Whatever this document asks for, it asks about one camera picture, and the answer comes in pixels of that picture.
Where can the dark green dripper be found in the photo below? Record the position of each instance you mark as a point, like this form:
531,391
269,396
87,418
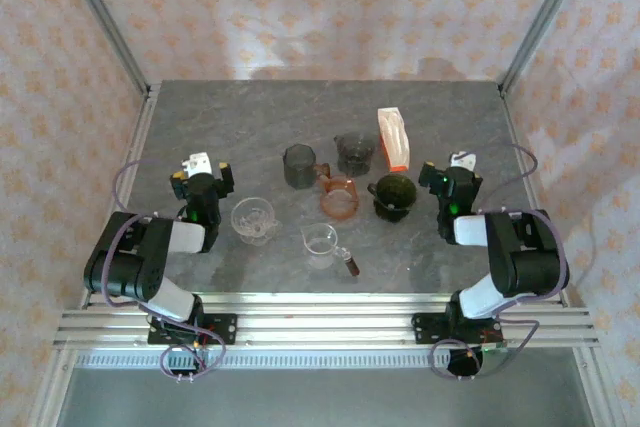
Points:
395,192

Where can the clear glass dripper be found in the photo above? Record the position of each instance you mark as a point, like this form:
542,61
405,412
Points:
250,214

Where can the dark grey translucent dripper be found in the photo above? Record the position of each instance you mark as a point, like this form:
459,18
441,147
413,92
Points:
355,152

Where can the orange translucent dripper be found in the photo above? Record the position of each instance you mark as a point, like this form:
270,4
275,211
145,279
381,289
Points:
340,204

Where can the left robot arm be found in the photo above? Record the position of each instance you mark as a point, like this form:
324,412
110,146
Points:
125,267

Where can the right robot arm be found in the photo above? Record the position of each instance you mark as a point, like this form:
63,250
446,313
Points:
525,257

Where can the orange coffee filter box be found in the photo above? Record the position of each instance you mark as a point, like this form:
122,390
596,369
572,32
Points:
395,142

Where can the orange patterned white curtain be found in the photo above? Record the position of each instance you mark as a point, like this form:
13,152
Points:
320,7

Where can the grey metal panel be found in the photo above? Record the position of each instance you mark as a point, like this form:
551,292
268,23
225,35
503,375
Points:
320,397

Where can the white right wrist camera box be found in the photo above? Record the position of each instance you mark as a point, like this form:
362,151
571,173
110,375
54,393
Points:
462,159

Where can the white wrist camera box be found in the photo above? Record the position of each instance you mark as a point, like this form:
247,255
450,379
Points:
200,163
462,159

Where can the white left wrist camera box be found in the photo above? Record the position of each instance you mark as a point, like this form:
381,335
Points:
200,163

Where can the aluminium table side rail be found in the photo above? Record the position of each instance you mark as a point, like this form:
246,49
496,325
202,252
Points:
139,137
517,137

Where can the wide aluminium base rail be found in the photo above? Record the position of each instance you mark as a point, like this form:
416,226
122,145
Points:
320,322

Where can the aluminium frame post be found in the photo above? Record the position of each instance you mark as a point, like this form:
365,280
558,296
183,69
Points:
548,12
102,12

